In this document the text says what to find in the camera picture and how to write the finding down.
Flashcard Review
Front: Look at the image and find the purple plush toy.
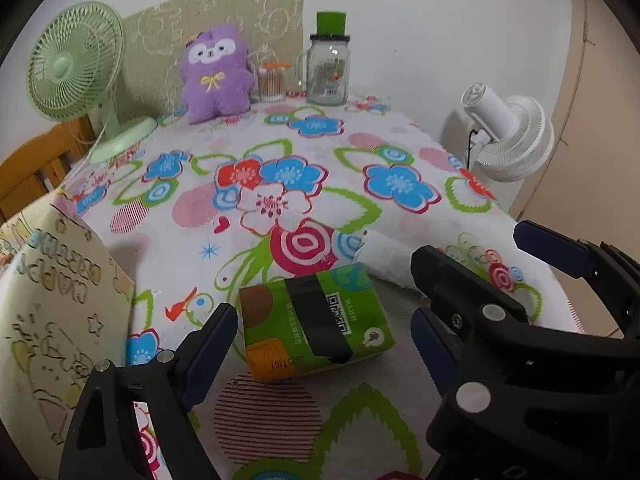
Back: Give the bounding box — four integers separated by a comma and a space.
179, 23, 255, 125

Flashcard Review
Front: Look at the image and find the cotton swab container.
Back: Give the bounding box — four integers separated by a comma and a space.
257, 61, 292, 103

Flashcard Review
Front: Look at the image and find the glass jar with green lid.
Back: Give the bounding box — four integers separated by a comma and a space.
296, 10, 352, 107

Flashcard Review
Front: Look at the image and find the white tissue pack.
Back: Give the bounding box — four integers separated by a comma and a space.
357, 228, 431, 291

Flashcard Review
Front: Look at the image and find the cardboard sheet with drawings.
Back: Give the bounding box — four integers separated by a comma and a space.
121, 0, 307, 114

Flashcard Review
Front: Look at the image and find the green tissue pack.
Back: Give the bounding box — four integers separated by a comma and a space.
238, 262, 397, 385

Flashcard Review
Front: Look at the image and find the wooden bed headboard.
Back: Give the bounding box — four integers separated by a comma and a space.
0, 117, 99, 224

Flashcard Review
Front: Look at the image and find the white desk fan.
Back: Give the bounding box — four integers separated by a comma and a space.
460, 82, 556, 183

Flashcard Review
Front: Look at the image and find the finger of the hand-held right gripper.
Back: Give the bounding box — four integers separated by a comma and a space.
513, 219, 640, 339

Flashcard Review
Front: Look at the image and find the green desk fan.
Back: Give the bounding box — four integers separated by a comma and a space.
27, 1, 159, 165

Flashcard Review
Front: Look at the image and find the cartoon paper covered box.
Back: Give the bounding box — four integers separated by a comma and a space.
0, 192, 136, 480

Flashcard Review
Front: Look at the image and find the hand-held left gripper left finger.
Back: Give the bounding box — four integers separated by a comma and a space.
60, 302, 239, 480

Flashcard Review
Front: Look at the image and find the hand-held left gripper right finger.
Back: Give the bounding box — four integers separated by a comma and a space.
410, 245, 640, 480

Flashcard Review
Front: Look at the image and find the floral tablecloth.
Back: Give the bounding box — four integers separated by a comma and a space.
55, 92, 589, 480

